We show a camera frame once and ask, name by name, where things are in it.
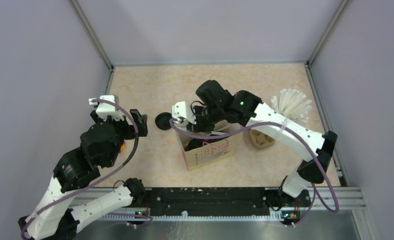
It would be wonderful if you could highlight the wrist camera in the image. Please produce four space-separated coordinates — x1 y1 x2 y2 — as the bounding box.
171 101 196 125
88 95 125 122

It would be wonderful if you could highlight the yellow red toy car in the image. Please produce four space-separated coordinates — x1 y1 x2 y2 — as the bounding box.
119 141 126 153

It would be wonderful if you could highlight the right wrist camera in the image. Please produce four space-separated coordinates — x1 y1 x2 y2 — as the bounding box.
171 101 196 125

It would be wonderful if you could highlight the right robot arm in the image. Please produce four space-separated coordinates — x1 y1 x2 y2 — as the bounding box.
172 80 338 206

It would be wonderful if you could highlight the white cup of straws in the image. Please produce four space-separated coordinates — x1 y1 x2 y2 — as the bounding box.
270 88 313 122

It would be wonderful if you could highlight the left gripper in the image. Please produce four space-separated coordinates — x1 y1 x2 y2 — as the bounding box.
92 107 149 167

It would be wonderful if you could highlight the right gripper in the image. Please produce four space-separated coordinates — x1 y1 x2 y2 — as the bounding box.
186 105 224 134

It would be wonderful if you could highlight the pink paper bag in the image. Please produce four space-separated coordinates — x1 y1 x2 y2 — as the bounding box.
174 130 241 171

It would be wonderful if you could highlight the black cup lid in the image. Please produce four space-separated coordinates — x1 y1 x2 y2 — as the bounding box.
185 138 210 152
154 112 172 131

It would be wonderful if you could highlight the brown pulp cup carrier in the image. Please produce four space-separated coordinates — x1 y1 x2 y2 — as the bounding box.
249 129 276 150

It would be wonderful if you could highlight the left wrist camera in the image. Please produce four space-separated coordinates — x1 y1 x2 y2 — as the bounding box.
88 95 125 122

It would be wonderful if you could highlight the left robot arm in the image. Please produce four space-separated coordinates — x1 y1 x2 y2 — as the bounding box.
18 109 148 240

